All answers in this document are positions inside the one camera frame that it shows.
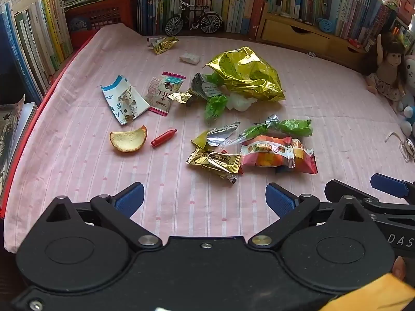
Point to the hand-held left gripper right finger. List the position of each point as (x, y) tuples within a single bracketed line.
[(280, 200)]

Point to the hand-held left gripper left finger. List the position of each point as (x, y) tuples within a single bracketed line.
[(131, 198)]

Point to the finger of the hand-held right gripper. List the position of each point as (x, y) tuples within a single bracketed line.
[(389, 184), (337, 188)]

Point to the large gold foil bag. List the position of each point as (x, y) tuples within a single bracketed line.
[(246, 74)]

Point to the row of thin colourful books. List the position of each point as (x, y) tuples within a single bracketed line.
[(340, 6)]

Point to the row of white green books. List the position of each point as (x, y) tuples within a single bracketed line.
[(32, 39)]

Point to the person's right hand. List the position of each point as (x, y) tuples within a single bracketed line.
[(398, 269)]

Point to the red yellow snack packet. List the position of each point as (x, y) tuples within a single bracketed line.
[(304, 158)]

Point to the orange snack packet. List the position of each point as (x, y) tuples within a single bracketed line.
[(266, 158)]

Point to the potato chip piece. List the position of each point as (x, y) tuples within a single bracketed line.
[(128, 142)]

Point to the pink striped sheet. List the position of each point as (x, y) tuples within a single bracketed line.
[(81, 168)]

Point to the red pen cap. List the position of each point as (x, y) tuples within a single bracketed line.
[(163, 137)]

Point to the blue plush toy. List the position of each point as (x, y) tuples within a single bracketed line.
[(410, 116)]

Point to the green silver twisted wrapper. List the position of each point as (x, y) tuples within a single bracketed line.
[(295, 128)]

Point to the gold snack packet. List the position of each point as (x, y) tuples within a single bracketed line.
[(214, 162)]

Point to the silver foil wrapper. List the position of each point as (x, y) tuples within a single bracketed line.
[(220, 134)]

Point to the yellow-green wrapper scrap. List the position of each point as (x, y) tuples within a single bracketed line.
[(199, 140)]

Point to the large white crumpled tissue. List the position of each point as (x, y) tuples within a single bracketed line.
[(240, 104)]

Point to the blue white paper bag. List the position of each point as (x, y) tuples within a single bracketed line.
[(112, 94)]

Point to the pink white snack wrapper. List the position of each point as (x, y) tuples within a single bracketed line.
[(162, 94)]

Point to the dark-haired doll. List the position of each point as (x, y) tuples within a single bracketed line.
[(389, 71)]

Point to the green crumpled wrapper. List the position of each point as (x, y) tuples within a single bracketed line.
[(215, 107)]

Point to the white plush rabbit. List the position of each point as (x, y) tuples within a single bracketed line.
[(410, 71)]

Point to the grey green printed wrapper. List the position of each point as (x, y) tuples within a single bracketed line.
[(204, 87)]

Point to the black white crumpled wrapper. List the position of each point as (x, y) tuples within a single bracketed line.
[(310, 55)]

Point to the illustrated magazine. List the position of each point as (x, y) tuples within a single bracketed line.
[(9, 129)]

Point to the small white wrapped candy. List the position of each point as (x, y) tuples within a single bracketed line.
[(190, 58)]

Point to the gold silver crumpled wrapper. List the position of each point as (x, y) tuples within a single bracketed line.
[(165, 46)]

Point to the wooden drawer organizer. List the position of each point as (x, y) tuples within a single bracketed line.
[(291, 35)]

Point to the blue yarn ball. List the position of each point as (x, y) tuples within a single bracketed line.
[(324, 25)]

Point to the red plastic basket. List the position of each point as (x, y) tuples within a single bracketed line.
[(107, 16)]

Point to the miniature black bicycle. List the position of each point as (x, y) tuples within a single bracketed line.
[(210, 22)]

